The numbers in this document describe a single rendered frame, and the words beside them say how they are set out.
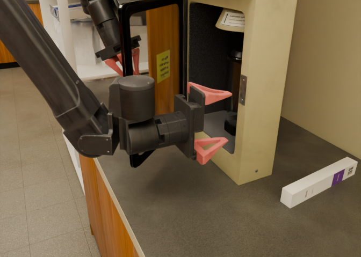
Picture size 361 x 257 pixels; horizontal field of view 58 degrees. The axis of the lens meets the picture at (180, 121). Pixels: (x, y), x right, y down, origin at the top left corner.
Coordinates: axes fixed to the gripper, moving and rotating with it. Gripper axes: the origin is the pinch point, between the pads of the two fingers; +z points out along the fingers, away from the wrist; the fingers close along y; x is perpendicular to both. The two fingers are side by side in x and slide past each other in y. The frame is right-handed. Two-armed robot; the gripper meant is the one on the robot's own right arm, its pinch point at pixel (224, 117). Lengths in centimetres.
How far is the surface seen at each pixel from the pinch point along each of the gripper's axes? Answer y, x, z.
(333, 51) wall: 2, 23, 55
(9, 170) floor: -122, 204, -56
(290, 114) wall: -25, 36, 55
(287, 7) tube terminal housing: 18.2, 9.1, 20.1
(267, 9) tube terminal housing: 17.9, 9.1, 15.0
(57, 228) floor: -121, 122, -31
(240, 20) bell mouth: 14.5, 18.5, 15.3
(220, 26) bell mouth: 12.5, 23.6, 13.1
